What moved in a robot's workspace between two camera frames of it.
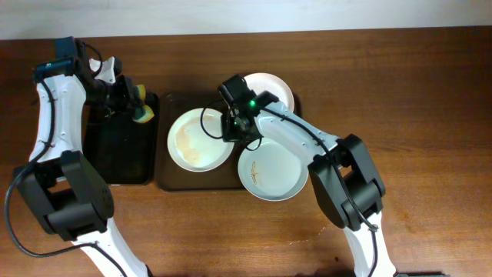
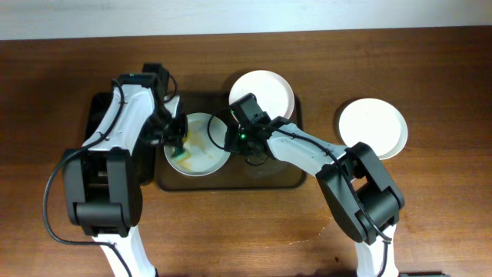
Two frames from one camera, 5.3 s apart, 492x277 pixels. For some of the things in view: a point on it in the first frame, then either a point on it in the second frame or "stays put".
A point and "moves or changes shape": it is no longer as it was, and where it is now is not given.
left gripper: x=127 y=100 → x=174 y=141
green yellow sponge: x=143 y=114 moves or changes shape
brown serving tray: x=170 y=175 stays put
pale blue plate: x=273 y=171 → x=374 y=123
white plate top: x=261 y=81 stays put
